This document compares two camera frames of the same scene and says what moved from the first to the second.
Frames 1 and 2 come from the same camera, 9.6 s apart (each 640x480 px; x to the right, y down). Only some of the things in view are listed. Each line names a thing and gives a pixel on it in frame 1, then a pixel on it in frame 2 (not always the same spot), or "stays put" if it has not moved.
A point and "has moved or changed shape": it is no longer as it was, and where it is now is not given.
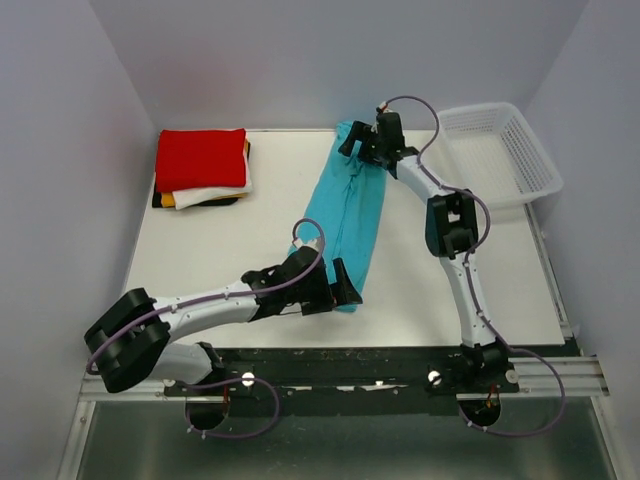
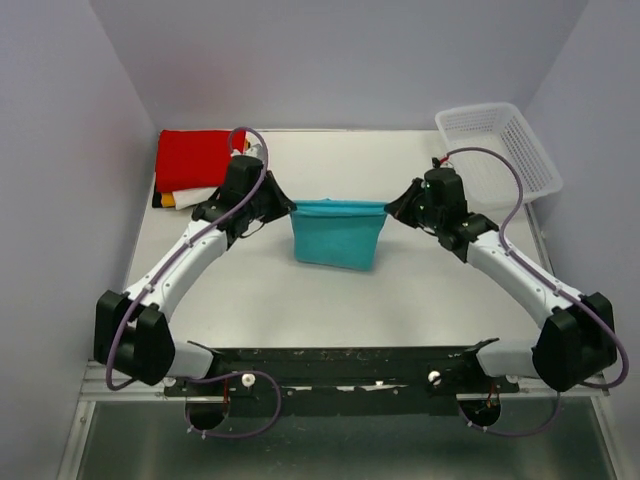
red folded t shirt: [201, 158] stays put
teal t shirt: [348, 216] has moved or changed shape
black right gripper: [358, 132] to [401, 209]
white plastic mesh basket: [491, 150] stays put
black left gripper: [342, 292] to [281, 204]
